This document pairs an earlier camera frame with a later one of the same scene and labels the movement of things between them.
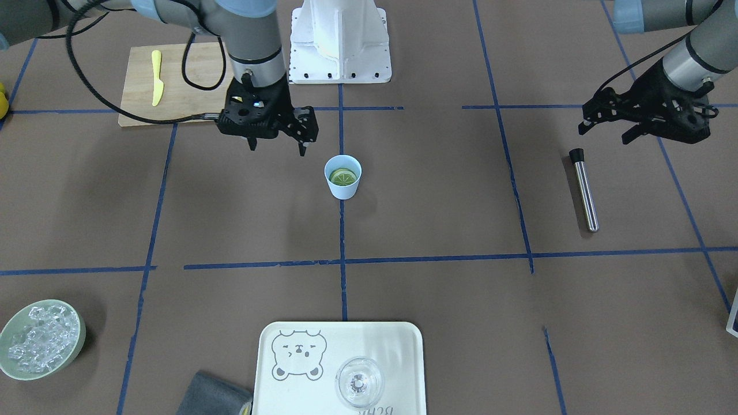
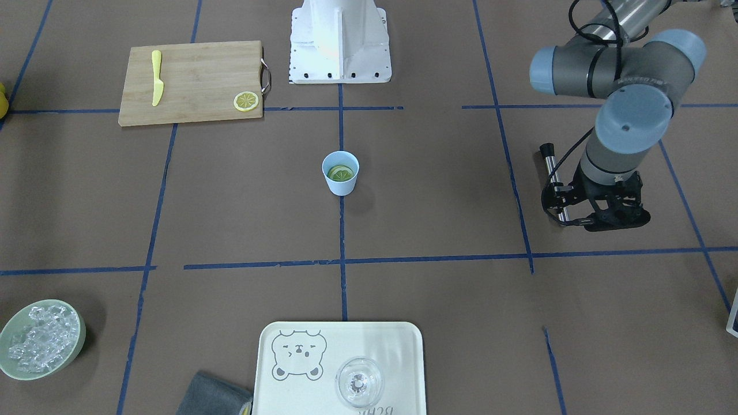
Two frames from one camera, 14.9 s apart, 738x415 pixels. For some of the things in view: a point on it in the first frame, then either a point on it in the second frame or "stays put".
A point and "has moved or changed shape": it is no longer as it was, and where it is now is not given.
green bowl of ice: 40,338 stays put
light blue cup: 343,173 stays put
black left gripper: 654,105 -> 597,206
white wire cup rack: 729,327 stays put
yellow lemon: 4,103 stays put
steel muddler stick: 576,157 has moved or changed shape
